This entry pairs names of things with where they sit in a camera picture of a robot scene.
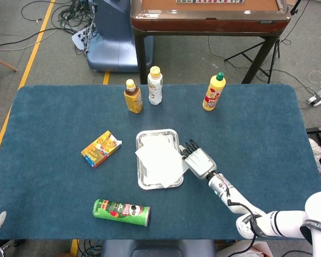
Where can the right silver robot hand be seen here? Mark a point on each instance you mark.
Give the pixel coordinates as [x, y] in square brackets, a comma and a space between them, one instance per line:
[200, 163]

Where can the stainless steel tray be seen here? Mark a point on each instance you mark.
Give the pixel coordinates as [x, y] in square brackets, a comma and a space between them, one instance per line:
[142, 176]

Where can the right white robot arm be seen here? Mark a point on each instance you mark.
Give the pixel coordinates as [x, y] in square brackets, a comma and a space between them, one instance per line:
[283, 222]

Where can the yellow detergent bottle green cap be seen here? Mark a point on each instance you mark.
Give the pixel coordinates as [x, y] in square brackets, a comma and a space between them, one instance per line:
[213, 96]

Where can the white label drink bottle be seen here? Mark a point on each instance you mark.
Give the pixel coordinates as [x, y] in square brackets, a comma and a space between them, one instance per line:
[155, 91]

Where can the yellow label tea bottle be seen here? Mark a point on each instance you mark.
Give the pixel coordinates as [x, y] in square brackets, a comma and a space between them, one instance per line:
[133, 101]

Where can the blue table cloth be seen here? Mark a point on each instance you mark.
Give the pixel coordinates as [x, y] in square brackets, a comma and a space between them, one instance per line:
[56, 120]

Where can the grey robot body base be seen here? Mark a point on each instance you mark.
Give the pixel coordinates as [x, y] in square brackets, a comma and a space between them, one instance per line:
[155, 247]

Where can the green Pringles can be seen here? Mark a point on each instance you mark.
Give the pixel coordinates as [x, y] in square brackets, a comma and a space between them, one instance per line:
[117, 211]

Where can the orange snack box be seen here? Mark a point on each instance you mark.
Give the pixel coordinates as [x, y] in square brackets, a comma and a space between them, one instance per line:
[100, 150]

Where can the white plastic bag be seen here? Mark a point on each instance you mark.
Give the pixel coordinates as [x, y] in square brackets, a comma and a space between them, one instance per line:
[259, 249]

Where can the white shoe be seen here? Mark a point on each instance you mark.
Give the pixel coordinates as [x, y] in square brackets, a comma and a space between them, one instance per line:
[314, 150]

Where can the wooden pole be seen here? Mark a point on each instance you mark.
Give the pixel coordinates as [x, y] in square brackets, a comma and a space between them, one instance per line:
[5, 65]

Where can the white power strip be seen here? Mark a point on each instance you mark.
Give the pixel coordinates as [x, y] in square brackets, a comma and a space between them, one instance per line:
[319, 97]

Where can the brown mahjong table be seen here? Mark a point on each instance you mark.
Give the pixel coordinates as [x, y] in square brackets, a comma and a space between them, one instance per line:
[203, 24]

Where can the blue grey machine base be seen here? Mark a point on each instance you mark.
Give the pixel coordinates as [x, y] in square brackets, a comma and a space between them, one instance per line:
[115, 40]

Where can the white socket panel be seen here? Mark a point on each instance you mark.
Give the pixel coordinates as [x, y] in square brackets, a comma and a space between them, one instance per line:
[79, 40]

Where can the black tripod stand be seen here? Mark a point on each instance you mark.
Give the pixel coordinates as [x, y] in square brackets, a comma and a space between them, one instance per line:
[292, 10]

